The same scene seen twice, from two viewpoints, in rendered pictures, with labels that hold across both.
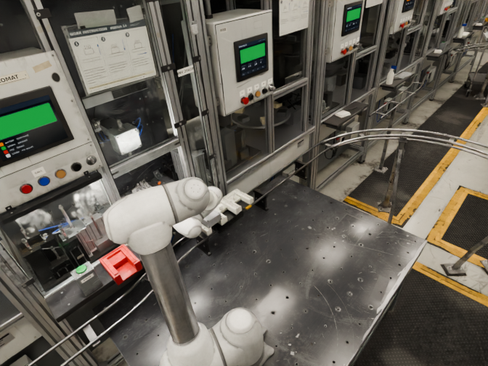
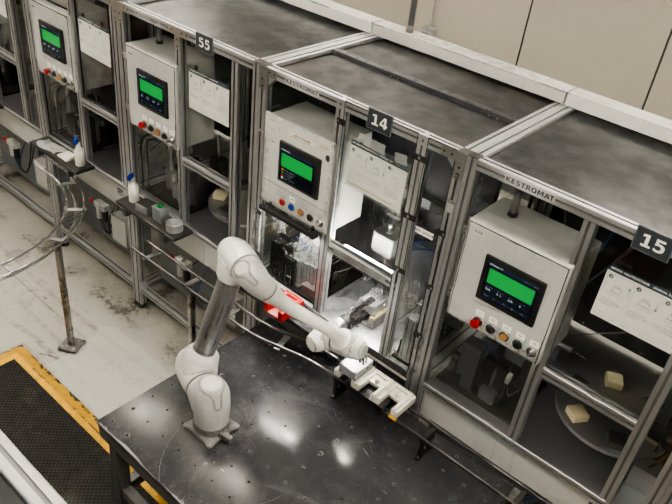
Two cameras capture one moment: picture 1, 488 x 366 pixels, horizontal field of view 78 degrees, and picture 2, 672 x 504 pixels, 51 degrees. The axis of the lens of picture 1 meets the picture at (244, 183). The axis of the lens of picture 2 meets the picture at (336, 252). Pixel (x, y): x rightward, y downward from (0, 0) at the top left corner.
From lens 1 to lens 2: 245 cm
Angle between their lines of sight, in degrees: 63
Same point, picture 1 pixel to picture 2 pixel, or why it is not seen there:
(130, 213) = (225, 245)
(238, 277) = (297, 423)
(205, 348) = (191, 364)
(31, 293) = not seen: hidden behind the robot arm
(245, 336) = (197, 388)
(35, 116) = (303, 169)
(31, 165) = (291, 193)
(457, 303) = not seen: outside the picture
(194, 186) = (241, 266)
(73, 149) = (314, 206)
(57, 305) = not seen: hidden behind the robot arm
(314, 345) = (210, 482)
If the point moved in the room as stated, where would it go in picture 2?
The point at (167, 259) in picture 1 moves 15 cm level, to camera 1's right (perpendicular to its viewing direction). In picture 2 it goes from (219, 290) to (218, 313)
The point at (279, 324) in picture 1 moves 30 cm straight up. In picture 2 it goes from (236, 455) to (237, 406)
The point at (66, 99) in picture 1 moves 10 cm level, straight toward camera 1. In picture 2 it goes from (326, 174) to (307, 179)
